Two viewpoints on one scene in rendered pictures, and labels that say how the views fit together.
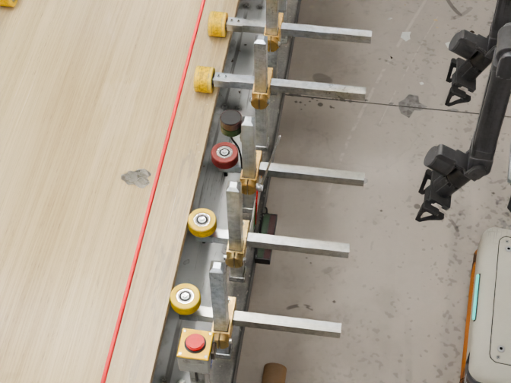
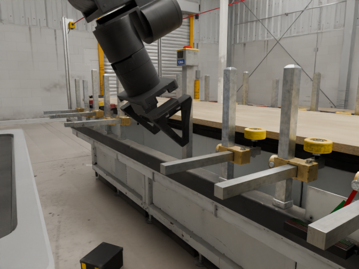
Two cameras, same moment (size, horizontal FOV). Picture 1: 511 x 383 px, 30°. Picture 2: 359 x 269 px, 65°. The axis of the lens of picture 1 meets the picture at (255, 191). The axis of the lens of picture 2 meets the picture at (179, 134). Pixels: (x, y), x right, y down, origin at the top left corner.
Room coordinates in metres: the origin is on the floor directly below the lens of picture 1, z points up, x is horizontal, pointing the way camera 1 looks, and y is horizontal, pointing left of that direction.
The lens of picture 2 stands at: (1.88, -0.76, 1.09)
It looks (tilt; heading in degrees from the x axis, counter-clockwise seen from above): 11 degrees down; 136
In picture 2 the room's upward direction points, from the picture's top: straight up
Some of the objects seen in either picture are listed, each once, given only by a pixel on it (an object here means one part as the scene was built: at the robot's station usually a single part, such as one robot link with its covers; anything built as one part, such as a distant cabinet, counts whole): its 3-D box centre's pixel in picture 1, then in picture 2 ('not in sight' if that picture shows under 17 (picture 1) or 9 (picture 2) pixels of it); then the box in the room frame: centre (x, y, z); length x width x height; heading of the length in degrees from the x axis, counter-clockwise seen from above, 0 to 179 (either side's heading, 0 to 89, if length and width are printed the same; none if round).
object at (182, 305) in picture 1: (186, 305); (254, 142); (1.31, 0.19, 0.85); 0.08 x 0.08 x 0.11
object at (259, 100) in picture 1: (261, 88); not in sight; (2.02, -0.03, 0.95); 0.14 x 0.06 x 0.05; 171
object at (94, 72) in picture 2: not in sight; (95, 99); (-0.23, 0.33, 0.94); 0.04 x 0.04 x 0.48; 81
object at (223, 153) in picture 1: (225, 163); not in sight; (1.80, 0.09, 0.85); 0.08 x 0.08 x 0.11
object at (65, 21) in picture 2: not in sight; (71, 69); (-1.02, 0.49, 1.20); 0.15 x 0.12 x 1.00; 171
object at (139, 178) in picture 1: (136, 175); not in sight; (1.71, 0.34, 0.91); 0.09 x 0.07 x 0.02; 74
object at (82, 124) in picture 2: not in sight; (109, 121); (0.29, 0.15, 0.83); 0.43 x 0.03 x 0.04; 81
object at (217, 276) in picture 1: (220, 315); (228, 133); (1.25, 0.10, 0.90); 0.04 x 0.04 x 0.48; 81
